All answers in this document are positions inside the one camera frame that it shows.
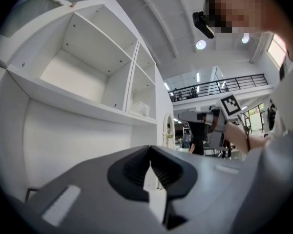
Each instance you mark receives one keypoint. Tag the black head camera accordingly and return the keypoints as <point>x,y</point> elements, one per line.
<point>203,24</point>

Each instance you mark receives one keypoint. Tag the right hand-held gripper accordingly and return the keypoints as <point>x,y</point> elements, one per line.
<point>230,106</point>

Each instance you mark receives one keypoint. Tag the bright window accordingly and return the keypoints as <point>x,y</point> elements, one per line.
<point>277,51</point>

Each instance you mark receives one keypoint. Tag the white plastic bag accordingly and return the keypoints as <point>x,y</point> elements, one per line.
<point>141,108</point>

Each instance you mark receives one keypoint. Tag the person's head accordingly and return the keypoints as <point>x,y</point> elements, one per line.
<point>258,8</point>

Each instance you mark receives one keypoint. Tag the person's right forearm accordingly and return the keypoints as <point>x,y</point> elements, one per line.
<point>236,138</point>

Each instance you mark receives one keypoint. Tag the black balcony railing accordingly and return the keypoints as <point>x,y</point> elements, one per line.
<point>222,84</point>

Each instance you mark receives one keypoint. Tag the white desk with drawers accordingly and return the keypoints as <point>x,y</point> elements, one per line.
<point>63,135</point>

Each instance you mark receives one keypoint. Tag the round ceiling light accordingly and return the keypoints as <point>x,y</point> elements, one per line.
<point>201,44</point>
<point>245,38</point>

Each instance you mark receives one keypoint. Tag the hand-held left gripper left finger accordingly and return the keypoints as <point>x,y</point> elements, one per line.
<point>92,199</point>

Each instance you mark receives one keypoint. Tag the person's grey sweatshirt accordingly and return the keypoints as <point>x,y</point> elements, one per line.
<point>278,167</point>

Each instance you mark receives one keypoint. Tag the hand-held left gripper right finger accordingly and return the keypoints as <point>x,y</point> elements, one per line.
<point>210,191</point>

